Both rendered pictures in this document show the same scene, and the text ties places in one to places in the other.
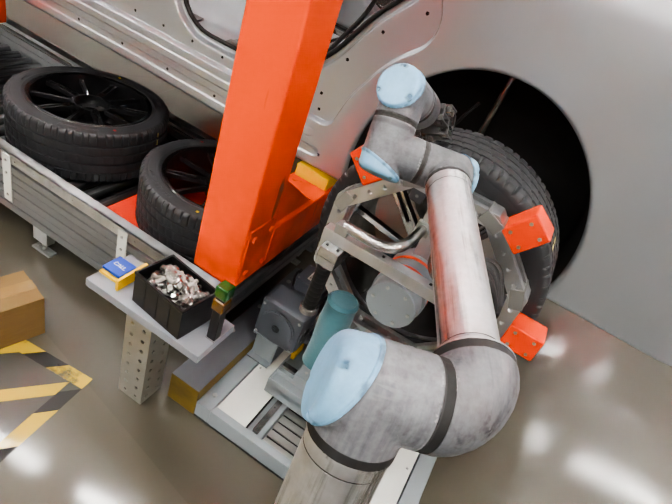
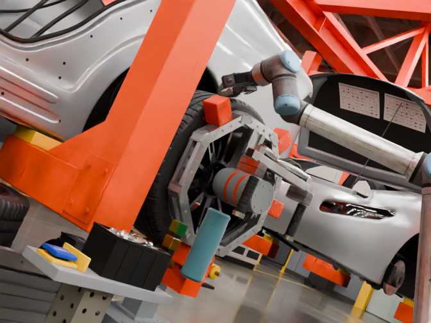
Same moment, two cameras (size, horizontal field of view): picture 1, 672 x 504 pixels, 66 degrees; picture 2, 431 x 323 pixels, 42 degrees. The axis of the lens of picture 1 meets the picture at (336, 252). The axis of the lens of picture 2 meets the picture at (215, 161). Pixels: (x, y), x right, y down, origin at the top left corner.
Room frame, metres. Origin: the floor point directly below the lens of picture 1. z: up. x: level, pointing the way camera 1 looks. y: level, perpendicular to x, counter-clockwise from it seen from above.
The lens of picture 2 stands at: (0.20, 1.79, 0.73)
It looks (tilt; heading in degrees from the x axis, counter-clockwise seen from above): 5 degrees up; 297
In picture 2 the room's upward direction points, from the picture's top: 24 degrees clockwise
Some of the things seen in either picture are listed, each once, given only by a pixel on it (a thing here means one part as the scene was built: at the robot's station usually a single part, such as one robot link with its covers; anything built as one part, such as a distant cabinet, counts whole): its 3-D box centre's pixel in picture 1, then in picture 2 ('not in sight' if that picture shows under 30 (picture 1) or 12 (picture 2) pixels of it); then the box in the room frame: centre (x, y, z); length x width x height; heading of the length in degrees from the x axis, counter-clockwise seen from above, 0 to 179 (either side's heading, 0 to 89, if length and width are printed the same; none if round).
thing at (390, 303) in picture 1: (405, 285); (242, 190); (1.07, -0.20, 0.85); 0.21 x 0.14 x 0.14; 165
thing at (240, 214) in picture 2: (316, 287); (246, 195); (0.96, 0.01, 0.83); 0.04 x 0.04 x 0.16
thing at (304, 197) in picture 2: not in sight; (299, 195); (0.90, -0.32, 0.93); 0.09 x 0.05 x 0.05; 165
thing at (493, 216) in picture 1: (414, 273); (229, 184); (1.14, -0.21, 0.85); 0.54 x 0.07 x 0.54; 75
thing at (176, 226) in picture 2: (225, 290); (178, 227); (1.02, 0.24, 0.64); 0.04 x 0.04 x 0.04; 75
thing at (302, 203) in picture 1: (296, 188); (61, 154); (1.59, 0.22, 0.69); 0.52 x 0.17 x 0.35; 165
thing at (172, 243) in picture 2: (221, 303); (171, 243); (1.02, 0.24, 0.59); 0.04 x 0.04 x 0.04; 75
